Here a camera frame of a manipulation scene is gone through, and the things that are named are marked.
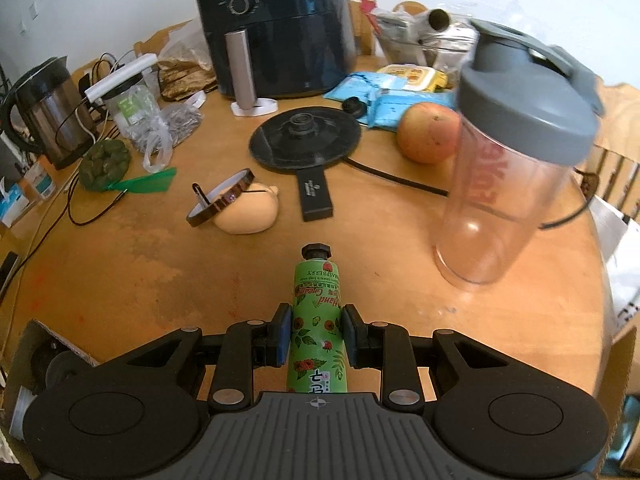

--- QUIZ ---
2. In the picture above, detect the black air fryer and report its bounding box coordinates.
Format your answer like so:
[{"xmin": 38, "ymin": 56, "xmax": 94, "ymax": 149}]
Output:
[{"xmin": 196, "ymin": 0, "xmax": 357, "ymax": 99}]

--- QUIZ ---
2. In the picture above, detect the black kettle base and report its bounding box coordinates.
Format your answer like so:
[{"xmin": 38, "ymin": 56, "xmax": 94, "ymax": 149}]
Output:
[{"xmin": 248, "ymin": 106, "xmax": 361, "ymax": 171}]

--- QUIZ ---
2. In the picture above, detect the white usb cable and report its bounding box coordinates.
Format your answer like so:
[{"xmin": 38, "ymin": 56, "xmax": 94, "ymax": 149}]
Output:
[{"xmin": 74, "ymin": 102, "xmax": 101, "ymax": 146}]

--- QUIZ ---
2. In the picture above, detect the amber kapton tape roll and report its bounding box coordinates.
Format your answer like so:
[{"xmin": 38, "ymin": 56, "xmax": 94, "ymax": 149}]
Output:
[{"xmin": 186, "ymin": 168, "xmax": 255, "ymax": 228}]

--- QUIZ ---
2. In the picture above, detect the blue wet wipes pack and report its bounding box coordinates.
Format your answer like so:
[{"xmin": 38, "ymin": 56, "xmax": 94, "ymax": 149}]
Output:
[{"xmin": 323, "ymin": 72, "xmax": 457, "ymax": 131}]

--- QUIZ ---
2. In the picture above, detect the green net bag of balls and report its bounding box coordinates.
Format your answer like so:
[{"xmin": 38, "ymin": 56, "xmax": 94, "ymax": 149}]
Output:
[{"xmin": 78, "ymin": 139, "xmax": 177, "ymax": 194}]

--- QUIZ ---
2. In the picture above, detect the plastic tub with green label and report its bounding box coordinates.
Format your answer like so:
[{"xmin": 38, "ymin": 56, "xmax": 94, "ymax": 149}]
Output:
[{"xmin": 102, "ymin": 74, "xmax": 160, "ymax": 140}]

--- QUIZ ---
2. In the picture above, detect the black rectangular device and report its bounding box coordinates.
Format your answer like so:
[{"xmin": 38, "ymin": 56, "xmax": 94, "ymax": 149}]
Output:
[{"xmin": 296, "ymin": 166, "xmax": 333, "ymax": 222}]

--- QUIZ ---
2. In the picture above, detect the clear shaker bottle grey lid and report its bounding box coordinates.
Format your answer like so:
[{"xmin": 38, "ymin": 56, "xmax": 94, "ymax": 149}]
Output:
[{"xmin": 434, "ymin": 18, "xmax": 604, "ymax": 289}]

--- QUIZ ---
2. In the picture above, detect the black audio cable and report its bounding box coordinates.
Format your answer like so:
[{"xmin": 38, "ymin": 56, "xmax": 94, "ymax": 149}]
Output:
[{"xmin": 0, "ymin": 54, "xmax": 129, "ymax": 302}]

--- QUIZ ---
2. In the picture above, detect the peach earbud case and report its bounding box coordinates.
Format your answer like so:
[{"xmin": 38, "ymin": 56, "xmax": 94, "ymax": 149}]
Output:
[{"xmin": 214, "ymin": 182, "xmax": 280, "ymax": 235}]

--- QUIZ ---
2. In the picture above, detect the green hand cream tube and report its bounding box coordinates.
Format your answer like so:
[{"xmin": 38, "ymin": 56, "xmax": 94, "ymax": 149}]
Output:
[{"xmin": 286, "ymin": 243, "xmax": 347, "ymax": 394}]

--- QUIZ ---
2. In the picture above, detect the yellow snack packet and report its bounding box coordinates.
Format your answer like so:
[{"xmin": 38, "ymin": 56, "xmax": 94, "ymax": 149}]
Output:
[{"xmin": 376, "ymin": 64, "xmax": 448, "ymax": 92}]

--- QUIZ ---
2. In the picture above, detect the steel electric kettle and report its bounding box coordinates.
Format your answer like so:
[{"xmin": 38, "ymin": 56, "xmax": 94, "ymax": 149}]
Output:
[{"xmin": 1, "ymin": 56, "xmax": 96, "ymax": 170}]

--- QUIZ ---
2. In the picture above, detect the white paper bag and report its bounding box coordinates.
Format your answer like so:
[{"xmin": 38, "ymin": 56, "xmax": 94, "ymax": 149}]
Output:
[{"xmin": 589, "ymin": 196, "xmax": 640, "ymax": 332}]

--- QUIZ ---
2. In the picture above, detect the apple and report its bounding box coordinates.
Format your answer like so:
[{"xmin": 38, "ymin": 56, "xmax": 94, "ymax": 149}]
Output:
[{"xmin": 396, "ymin": 103, "xmax": 460, "ymax": 165}]

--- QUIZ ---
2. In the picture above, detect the cardboard box right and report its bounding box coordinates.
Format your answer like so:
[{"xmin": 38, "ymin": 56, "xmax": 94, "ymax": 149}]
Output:
[{"xmin": 596, "ymin": 324, "xmax": 637, "ymax": 479}]

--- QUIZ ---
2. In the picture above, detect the foil roll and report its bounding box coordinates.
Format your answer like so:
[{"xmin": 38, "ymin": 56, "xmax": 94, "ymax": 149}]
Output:
[{"xmin": 414, "ymin": 9, "xmax": 469, "ymax": 37}]

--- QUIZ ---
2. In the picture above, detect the wooden chair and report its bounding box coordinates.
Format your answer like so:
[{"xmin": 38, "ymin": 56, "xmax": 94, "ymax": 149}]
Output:
[{"xmin": 586, "ymin": 78, "xmax": 640, "ymax": 221}]

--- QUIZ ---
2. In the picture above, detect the black kettle base cable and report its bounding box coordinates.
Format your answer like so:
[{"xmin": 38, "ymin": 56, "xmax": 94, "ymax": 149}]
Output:
[{"xmin": 342, "ymin": 155, "xmax": 601, "ymax": 231}]

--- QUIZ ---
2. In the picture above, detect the clear bag of seeds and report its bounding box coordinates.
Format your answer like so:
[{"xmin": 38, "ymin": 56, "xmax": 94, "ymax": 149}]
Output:
[{"xmin": 124, "ymin": 103, "xmax": 203, "ymax": 174}]

